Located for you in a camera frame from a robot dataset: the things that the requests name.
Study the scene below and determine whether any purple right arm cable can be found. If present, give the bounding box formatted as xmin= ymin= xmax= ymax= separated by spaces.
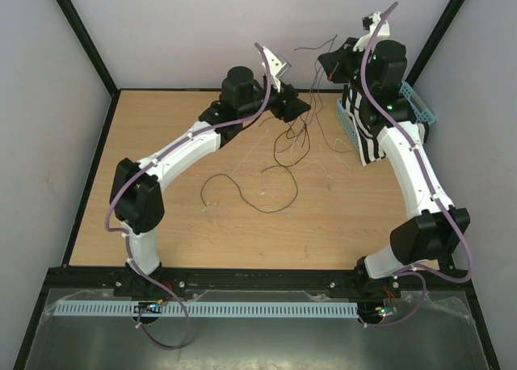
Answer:
xmin=357 ymin=1 xmax=474 ymax=329

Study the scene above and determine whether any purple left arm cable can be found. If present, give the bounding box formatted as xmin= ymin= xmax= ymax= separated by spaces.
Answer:
xmin=103 ymin=42 xmax=275 ymax=349

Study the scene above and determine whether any black cage frame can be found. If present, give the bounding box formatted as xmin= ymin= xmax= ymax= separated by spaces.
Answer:
xmin=0 ymin=0 xmax=517 ymax=370

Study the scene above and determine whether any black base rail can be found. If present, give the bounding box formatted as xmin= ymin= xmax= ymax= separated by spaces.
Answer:
xmin=112 ymin=267 xmax=403 ymax=301

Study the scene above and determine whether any grey wire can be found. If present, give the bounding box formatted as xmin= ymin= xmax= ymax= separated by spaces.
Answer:
xmin=258 ymin=34 xmax=339 ymax=153

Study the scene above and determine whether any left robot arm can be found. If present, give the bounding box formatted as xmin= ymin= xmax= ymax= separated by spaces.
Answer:
xmin=106 ymin=62 xmax=310 ymax=296

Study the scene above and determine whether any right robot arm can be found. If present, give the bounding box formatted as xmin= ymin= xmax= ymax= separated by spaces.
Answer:
xmin=317 ymin=38 xmax=470 ymax=296

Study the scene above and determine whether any light blue slotted cable duct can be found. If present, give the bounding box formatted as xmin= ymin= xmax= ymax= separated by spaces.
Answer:
xmin=51 ymin=301 xmax=357 ymax=318

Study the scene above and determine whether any black white striped cloth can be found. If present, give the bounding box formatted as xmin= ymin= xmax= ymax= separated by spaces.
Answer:
xmin=342 ymin=73 xmax=431 ymax=167

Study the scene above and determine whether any black wire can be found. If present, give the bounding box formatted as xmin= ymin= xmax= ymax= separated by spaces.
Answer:
xmin=200 ymin=115 xmax=312 ymax=213

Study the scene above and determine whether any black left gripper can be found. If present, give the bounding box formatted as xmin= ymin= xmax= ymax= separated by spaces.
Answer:
xmin=239 ymin=77 xmax=309 ymax=122

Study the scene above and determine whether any white wire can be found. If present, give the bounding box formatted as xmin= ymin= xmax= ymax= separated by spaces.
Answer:
xmin=302 ymin=137 xmax=356 ymax=182

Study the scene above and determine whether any light blue perforated basket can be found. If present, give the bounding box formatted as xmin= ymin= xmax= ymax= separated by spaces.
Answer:
xmin=335 ymin=80 xmax=437 ymax=153

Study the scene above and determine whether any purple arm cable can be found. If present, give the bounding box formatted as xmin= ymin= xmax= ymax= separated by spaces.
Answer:
xmin=357 ymin=1 xmax=474 ymax=329
xmin=103 ymin=42 xmax=275 ymax=349

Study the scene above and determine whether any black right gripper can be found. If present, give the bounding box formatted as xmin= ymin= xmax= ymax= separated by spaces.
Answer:
xmin=320 ymin=37 xmax=378 ymax=99

